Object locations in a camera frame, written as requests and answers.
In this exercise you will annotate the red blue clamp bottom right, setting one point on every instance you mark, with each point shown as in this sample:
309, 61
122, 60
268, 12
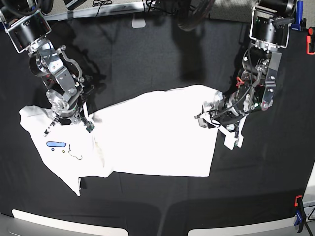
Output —
299, 214

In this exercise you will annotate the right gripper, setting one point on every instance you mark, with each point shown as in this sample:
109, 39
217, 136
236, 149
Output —
76, 115

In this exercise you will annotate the blue clamp top right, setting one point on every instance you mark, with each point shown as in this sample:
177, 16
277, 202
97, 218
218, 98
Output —
300, 21

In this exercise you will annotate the red clamp top right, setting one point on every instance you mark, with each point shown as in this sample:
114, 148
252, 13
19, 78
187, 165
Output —
310, 43

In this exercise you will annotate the white printed t-shirt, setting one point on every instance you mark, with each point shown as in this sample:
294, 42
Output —
153, 134

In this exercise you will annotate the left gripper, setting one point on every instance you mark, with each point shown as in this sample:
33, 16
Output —
220, 114

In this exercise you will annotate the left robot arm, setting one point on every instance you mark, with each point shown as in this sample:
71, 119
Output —
256, 82

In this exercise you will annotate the black table cloth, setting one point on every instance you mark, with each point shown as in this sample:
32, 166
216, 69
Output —
252, 184

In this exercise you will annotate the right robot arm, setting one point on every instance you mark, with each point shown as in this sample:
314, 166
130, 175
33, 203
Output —
67, 86

